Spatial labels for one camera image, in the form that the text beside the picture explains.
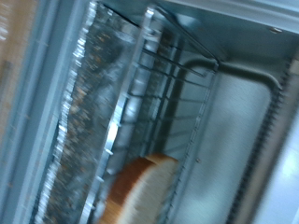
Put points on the silver toaster oven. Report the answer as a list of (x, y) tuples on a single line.
[(236, 140)]

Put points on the white bread slice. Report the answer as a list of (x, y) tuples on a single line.
[(140, 193)]

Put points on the aluminium foil liner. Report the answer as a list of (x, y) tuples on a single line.
[(81, 118)]

